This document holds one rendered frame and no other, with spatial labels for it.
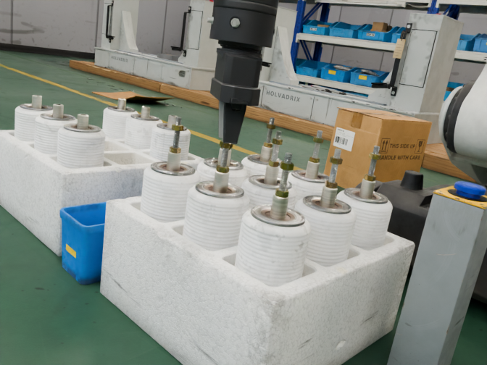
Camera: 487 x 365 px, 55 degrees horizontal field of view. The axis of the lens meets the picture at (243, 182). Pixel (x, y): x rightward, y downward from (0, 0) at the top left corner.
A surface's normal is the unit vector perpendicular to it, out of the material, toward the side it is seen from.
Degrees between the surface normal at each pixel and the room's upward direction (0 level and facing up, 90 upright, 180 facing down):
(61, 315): 0
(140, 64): 90
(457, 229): 90
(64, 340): 0
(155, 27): 90
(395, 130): 90
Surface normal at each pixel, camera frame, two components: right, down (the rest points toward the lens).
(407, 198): -0.39, -0.61
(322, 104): -0.70, 0.09
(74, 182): 0.70, 0.29
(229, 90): -0.53, 0.16
